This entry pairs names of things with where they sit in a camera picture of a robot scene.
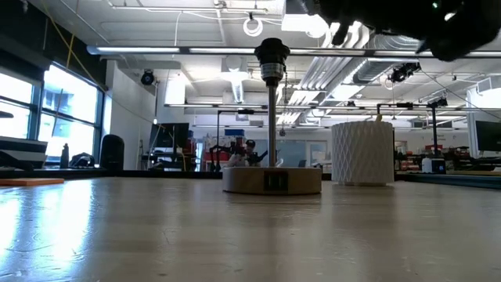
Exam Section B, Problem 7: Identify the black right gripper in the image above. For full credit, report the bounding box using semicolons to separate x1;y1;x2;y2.
312;0;416;46

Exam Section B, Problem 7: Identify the lamp with round wooden base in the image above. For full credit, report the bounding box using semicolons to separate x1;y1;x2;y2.
222;38;323;196

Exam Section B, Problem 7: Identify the white textured cup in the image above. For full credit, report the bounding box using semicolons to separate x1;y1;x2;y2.
331;120;395;186

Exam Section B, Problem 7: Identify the person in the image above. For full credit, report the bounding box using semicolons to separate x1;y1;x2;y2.
226;139;261;168

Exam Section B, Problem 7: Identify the white box device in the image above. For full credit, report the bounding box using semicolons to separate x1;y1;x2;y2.
421;157;448;175

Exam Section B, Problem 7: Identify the black computer monitor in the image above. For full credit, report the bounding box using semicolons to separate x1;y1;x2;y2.
474;120;501;153
150;122;190;150

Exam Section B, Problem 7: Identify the black rounded bin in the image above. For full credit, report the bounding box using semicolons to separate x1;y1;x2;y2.
99;134;125;171

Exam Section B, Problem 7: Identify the large window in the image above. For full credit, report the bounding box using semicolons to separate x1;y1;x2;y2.
0;62;106;165

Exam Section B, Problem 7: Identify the black bag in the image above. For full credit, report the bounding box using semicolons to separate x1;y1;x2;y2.
69;152;96;169

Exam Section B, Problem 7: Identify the dark water bottle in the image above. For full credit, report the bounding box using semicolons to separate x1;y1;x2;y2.
59;143;70;169

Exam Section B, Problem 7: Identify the white and black box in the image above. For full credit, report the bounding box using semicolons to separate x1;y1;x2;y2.
0;136;49;170

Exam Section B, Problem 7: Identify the orange sticky note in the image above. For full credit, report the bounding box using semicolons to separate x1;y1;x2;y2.
0;178;66;187

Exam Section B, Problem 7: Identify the silver ventilation duct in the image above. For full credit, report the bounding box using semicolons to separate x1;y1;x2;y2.
276;21;427;126

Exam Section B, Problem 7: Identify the black hanging camera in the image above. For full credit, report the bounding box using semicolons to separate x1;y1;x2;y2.
389;62;423;84

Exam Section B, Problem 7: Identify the white coiled ceiling cable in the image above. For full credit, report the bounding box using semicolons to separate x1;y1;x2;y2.
242;16;265;38

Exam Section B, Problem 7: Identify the black background rig frame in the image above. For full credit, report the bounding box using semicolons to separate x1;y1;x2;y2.
216;109;271;172

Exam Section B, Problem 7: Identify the black background camera stand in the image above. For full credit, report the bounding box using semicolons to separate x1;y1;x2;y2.
377;96;448;158

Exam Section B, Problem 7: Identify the black metal rig frame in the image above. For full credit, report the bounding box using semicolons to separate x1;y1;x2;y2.
0;168;501;190

